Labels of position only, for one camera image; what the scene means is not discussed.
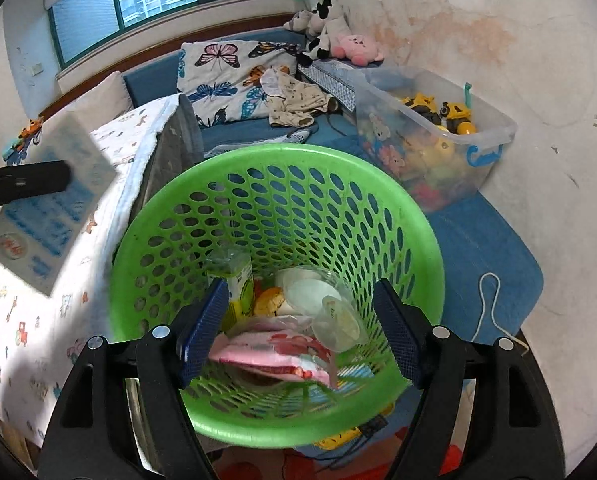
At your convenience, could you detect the white blue milk carton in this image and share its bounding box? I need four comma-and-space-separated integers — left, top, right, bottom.
0, 114, 117, 296

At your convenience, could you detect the pink snack packet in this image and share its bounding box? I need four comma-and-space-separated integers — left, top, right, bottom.
208, 315, 338, 389

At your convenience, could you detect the orange peel piece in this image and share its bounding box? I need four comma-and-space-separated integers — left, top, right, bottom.
253, 287, 284, 318

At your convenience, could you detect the yellow green drink carton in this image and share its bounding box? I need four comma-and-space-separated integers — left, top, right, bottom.
206, 246, 254, 332

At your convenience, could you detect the clear round lidded container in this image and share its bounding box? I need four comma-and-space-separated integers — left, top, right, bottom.
274, 266, 369, 353

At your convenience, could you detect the patterned white tablecloth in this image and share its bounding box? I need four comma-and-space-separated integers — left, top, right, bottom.
0, 94, 192, 443

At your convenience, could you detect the beige cushion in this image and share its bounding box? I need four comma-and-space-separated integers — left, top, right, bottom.
42, 70, 134, 132

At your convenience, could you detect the green plastic mesh basket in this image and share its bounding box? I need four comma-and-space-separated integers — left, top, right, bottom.
110, 144, 445, 448

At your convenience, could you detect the butterfly print pillow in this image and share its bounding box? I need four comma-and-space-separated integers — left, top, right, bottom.
177, 39, 301, 129

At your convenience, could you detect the crumpled beige clothing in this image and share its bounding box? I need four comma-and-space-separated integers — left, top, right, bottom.
259, 67, 339, 128

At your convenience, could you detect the clear plastic toy bin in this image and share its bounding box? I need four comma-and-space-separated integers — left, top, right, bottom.
349, 67, 518, 212

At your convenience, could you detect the patterned grey folded cloth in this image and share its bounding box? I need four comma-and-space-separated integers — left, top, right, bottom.
298, 60, 356, 113

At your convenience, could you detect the black white cow plush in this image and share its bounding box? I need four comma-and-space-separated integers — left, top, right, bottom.
283, 0, 351, 67

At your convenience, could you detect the pink plush toy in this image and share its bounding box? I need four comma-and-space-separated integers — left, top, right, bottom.
330, 35, 384, 67

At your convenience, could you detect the white cord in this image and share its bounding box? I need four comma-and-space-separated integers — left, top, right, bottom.
470, 271, 530, 356

